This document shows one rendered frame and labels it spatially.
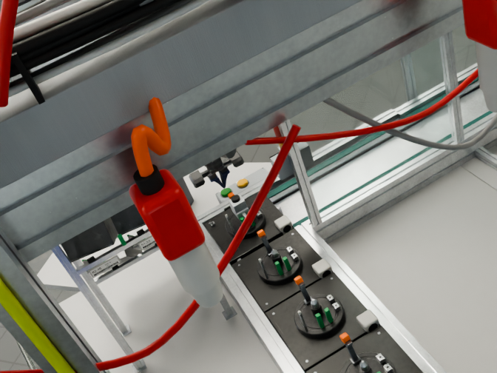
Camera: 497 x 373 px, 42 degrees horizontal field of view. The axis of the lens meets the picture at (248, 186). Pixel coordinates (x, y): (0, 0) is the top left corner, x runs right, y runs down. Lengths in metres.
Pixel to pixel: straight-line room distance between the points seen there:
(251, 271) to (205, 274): 1.38
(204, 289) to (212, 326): 1.43
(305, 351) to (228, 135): 1.17
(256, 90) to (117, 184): 0.18
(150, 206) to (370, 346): 1.25
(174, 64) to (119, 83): 0.06
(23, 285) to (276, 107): 0.32
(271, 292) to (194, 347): 0.31
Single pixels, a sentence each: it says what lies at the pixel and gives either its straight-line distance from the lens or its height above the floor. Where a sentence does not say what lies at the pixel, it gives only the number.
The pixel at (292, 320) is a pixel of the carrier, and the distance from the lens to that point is 1.88.
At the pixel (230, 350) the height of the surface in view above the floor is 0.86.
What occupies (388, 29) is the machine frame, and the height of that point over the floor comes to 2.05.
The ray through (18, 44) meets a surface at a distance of 0.60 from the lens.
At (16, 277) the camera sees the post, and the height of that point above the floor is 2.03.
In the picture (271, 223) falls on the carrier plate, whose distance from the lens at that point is 2.17.
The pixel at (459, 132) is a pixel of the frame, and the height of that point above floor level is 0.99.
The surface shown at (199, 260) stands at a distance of 0.65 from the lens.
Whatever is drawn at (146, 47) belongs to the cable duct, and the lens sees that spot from 0.63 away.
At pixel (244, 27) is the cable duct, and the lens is 0.66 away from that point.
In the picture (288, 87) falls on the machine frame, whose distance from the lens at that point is 0.71.
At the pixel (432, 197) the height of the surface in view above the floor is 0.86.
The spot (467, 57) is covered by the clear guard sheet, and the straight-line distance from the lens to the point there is 2.71.
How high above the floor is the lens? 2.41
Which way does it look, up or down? 38 degrees down
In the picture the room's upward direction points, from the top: 22 degrees counter-clockwise
